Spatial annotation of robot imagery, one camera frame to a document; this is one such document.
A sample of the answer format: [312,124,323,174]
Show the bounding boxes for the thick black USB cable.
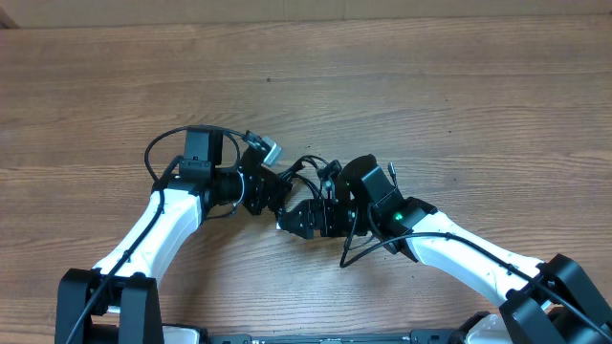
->
[276,155,343,202]

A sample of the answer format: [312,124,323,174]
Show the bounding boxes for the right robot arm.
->
[277,155,611,343]

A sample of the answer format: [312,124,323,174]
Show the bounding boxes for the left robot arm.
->
[55,125,290,344]

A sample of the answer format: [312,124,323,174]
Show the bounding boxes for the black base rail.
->
[201,329,466,344]

